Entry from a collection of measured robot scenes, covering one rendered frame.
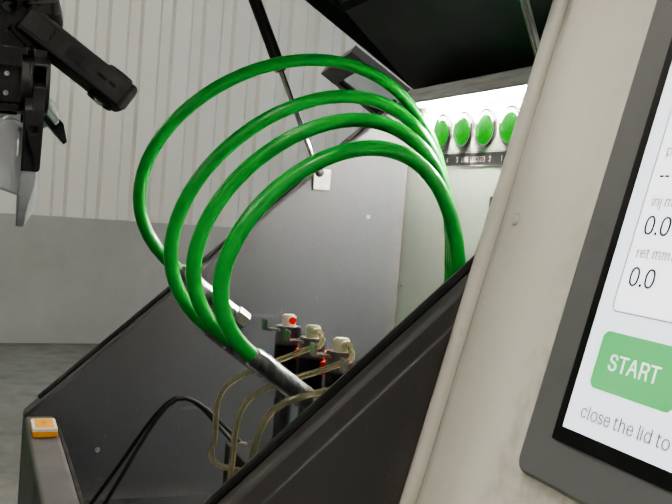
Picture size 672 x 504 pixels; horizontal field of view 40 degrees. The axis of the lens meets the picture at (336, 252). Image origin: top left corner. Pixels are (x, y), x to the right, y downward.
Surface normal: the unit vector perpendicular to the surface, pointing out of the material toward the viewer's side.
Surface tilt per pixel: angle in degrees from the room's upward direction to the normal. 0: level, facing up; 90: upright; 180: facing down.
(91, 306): 90
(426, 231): 90
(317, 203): 90
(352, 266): 90
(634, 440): 76
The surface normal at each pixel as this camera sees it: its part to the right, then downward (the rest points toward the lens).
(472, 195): -0.93, -0.05
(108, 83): 0.38, 0.08
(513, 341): -0.89, -0.29
